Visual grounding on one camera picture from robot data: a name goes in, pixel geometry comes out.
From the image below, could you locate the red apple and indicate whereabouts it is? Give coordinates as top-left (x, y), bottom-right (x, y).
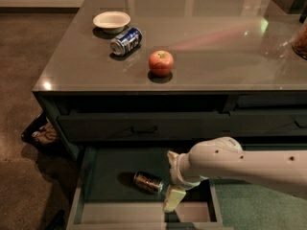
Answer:
top-left (148, 51), bottom-right (174, 77)

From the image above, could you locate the grey cabinet counter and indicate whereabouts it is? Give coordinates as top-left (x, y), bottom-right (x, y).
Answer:
top-left (34, 0), bottom-right (306, 155)

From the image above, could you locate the closed top left drawer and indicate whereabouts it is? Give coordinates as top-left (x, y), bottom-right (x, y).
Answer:
top-left (58, 112), bottom-right (230, 142)

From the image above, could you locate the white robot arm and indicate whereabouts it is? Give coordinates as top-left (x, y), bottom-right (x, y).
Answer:
top-left (163, 137), bottom-right (307, 213)

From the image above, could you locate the top right drawer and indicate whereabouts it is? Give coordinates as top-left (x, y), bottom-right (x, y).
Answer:
top-left (229, 109), bottom-right (307, 137)

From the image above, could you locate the white paper bowl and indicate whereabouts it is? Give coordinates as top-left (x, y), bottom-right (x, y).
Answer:
top-left (93, 11), bottom-right (130, 34)

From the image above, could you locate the orange soda can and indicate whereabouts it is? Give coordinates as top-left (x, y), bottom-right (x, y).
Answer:
top-left (133, 172), bottom-right (164, 194)

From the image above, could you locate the open middle drawer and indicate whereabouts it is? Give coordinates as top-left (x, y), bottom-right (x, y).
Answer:
top-left (66, 147), bottom-right (224, 230)

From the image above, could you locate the black bag on floor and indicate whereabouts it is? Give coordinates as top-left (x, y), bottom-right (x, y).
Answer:
top-left (21, 111), bottom-right (59, 149)

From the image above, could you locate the blue soda can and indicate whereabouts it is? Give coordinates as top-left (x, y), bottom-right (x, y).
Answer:
top-left (110, 27), bottom-right (142, 57)

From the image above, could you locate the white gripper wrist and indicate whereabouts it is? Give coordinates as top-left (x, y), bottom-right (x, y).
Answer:
top-left (163, 150), bottom-right (201, 213)

